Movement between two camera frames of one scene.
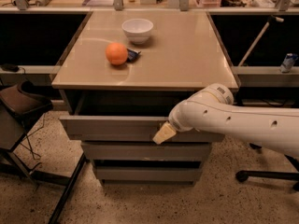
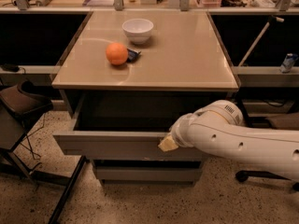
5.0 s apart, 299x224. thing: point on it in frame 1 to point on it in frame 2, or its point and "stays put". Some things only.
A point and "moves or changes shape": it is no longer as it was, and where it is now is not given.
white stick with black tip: (257, 37) stays put
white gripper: (175, 125) to (177, 133)
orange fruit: (116, 53) stays put
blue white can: (290, 60) stays put
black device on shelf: (10, 67) stays put
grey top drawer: (122, 116) moves or changes shape
